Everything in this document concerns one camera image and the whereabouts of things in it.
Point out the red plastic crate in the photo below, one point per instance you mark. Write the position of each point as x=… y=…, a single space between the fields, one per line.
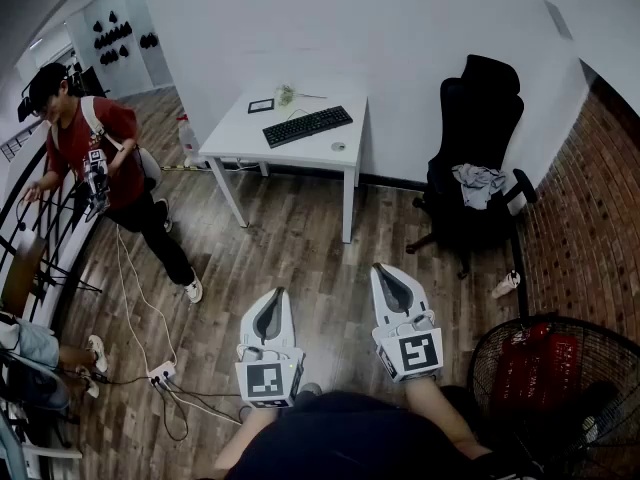
x=530 y=368

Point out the person's right forearm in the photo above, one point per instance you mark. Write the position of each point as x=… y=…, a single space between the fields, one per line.
x=440 y=413

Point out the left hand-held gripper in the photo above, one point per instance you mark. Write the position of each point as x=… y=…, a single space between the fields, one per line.
x=267 y=380

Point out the grey swivel chair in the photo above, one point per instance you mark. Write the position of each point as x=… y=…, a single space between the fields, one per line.
x=20 y=418

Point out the white table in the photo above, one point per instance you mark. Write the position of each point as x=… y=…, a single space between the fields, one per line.
x=240 y=135

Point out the yellow black floor tape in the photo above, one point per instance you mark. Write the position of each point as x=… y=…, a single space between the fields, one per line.
x=180 y=168

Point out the person's left forearm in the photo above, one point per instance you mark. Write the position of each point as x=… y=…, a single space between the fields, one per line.
x=245 y=443

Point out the black picture frame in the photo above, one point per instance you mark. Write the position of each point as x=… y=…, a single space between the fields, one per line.
x=261 y=106

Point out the person's grey shoe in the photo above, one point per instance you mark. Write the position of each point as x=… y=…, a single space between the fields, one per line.
x=310 y=389

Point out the black floor fan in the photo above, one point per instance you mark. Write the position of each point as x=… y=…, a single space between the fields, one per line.
x=615 y=418

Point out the black keyboard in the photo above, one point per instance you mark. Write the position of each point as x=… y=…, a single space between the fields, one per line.
x=307 y=125

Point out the grey cloth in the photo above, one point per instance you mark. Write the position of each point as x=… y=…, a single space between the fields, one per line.
x=477 y=185

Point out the black office chair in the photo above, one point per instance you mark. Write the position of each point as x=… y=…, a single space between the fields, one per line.
x=480 y=118

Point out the artificial flower sprig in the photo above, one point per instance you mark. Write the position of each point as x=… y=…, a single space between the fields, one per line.
x=286 y=95

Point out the brown wooden table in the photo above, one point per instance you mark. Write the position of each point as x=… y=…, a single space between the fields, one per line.
x=22 y=273

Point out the grey wall panel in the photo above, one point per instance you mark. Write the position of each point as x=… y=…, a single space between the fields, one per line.
x=557 y=20

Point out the clear plastic water bottle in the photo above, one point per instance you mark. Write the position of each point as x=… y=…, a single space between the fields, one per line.
x=189 y=140

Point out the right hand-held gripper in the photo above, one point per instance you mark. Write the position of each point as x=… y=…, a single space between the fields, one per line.
x=412 y=353

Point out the black items on wall rack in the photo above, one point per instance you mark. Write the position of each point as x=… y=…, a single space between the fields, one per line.
x=114 y=35

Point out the person's black shirt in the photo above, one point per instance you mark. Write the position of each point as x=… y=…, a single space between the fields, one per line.
x=350 y=443

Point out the white power strip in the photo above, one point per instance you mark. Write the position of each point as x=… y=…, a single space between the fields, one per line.
x=162 y=370

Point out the black metal railing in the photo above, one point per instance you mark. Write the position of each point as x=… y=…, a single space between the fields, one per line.
x=70 y=273

